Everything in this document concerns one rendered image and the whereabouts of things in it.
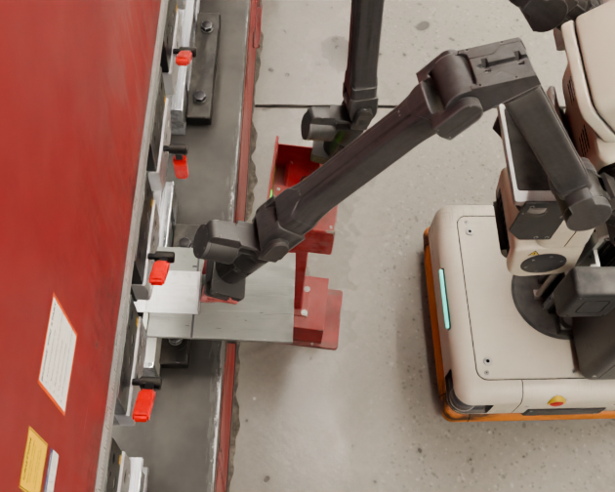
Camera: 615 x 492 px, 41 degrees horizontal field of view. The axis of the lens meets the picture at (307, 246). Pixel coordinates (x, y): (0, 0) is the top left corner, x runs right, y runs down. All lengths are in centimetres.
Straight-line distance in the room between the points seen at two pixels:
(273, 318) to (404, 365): 111
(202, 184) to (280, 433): 95
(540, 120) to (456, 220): 128
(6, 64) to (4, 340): 20
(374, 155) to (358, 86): 47
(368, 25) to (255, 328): 59
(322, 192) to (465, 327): 118
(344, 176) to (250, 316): 41
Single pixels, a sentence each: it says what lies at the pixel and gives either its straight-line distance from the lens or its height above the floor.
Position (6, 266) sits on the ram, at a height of 185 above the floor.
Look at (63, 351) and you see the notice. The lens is 83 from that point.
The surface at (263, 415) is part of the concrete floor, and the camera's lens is 249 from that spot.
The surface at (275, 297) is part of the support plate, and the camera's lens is 153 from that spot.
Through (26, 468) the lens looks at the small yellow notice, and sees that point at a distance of 75.
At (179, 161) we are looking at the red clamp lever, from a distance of 142.
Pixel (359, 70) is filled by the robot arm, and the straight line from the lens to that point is 163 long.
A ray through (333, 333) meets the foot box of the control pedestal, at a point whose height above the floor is 1.
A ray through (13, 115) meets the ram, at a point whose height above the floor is 190.
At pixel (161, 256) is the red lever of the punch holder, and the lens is 128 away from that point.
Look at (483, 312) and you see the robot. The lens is 238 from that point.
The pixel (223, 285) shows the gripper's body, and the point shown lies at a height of 110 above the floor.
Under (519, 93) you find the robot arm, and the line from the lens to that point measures 116.
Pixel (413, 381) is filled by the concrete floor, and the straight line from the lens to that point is 257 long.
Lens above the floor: 241
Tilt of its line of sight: 64 degrees down
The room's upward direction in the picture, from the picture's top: 8 degrees clockwise
